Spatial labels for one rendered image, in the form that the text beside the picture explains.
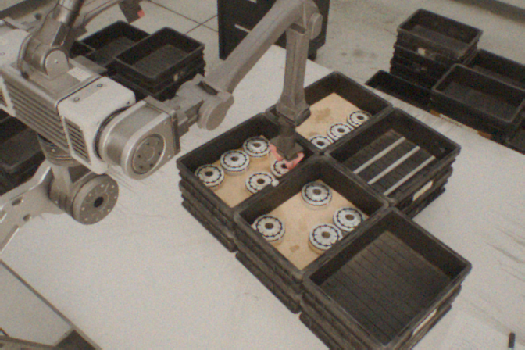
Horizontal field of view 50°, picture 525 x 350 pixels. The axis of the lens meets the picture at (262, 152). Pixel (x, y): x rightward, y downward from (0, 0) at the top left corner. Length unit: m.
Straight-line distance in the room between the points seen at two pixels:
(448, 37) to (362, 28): 1.06
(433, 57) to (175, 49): 1.43
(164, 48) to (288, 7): 1.90
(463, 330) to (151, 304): 0.95
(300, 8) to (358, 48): 2.80
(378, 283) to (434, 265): 0.19
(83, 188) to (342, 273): 0.79
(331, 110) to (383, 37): 2.15
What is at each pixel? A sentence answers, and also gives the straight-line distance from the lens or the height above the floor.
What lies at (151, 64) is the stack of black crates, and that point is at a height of 0.49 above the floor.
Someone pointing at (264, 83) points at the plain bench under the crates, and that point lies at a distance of 2.57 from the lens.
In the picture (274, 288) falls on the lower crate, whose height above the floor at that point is 0.73.
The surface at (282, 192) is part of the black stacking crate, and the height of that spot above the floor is 0.89.
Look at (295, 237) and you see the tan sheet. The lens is 1.78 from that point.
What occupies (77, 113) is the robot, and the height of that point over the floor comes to 1.53.
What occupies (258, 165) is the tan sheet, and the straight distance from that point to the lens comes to 1.99.
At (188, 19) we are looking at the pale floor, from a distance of 4.44.
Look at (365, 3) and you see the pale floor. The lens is 4.75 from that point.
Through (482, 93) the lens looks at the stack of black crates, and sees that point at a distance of 3.11.
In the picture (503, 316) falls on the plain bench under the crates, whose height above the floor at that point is 0.70.
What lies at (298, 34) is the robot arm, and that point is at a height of 1.45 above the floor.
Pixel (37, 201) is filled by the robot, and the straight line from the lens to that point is 1.55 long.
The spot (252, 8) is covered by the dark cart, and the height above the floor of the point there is 0.58.
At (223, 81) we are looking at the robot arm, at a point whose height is 1.48.
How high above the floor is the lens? 2.24
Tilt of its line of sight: 44 degrees down
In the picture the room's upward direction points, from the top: 2 degrees clockwise
